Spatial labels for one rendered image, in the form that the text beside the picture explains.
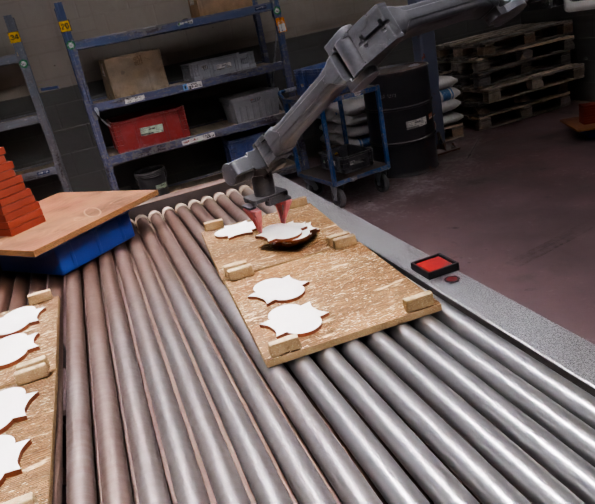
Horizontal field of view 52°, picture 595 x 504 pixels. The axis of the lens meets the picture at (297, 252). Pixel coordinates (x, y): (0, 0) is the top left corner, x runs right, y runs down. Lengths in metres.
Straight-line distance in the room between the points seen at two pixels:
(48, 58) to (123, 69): 0.84
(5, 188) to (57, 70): 4.19
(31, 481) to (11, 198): 1.12
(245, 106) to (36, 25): 1.95
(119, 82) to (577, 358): 4.89
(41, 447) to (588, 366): 0.86
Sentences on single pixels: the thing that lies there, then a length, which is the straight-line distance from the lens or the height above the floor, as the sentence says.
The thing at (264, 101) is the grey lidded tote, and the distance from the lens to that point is 5.79.
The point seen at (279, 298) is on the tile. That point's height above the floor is 0.94.
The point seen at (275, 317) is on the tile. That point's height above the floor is 0.94.
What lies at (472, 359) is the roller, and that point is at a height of 0.92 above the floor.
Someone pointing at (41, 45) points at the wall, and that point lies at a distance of 6.12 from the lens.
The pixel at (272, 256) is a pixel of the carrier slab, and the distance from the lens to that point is 1.53.
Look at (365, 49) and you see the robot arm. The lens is 1.19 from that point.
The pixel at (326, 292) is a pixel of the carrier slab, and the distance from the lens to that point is 1.28.
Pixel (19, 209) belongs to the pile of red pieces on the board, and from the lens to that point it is 1.99.
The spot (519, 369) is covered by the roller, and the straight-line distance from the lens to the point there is 1.03.
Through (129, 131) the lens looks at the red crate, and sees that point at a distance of 5.52.
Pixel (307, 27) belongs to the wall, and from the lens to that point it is 6.59.
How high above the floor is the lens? 1.49
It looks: 21 degrees down
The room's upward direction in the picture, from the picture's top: 12 degrees counter-clockwise
